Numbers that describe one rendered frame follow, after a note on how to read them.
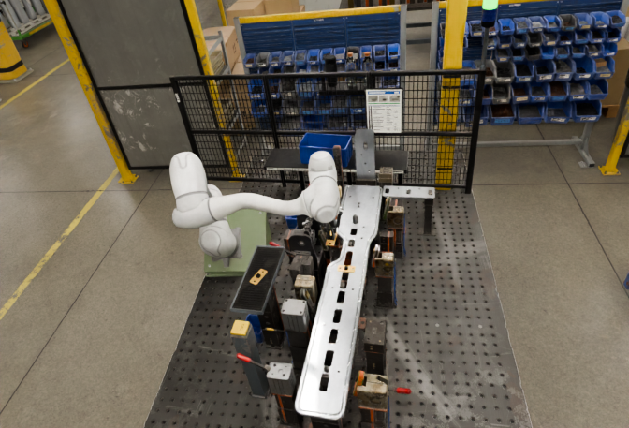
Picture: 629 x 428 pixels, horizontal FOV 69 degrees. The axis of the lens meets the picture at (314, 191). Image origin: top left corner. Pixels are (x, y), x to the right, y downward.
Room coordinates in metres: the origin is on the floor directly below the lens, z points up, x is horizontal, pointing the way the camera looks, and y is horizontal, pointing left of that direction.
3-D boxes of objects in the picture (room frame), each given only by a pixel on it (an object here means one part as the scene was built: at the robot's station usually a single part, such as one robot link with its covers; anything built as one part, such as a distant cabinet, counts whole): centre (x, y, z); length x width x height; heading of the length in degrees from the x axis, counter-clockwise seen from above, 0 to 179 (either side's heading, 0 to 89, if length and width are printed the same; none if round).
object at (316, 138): (2.44, -0.11, 1.09); 0.30 x 0.17 x 0.13; 68
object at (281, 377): (0.98, 0.22, 0.88); 0.11 x 0.10 x 0.36; 74
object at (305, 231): (1.66, 0.07, 0.94); 0.18 x 0.13 x 0.49; 164
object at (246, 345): (1.12, 0.36, 0.92); 0.08 x 0.08 x 0.44; 74
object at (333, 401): (1.48, -0.10, 1.00); 1.38 x 0.22 x 0.02; 164
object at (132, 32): (4.01, 1.35, 1.00); 1.34 x 0.14 x 2.00; 79
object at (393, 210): (1.84, -0.41, 0.87); 0.12 x 0.09 x 0.35; 74
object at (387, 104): (2.45, -0.48, 1.30); 0.23 x 0.02 x 0.31; 74
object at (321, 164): (1.44, -0.04, 1.61); 0.13 x 0.11 x 0.16; 177
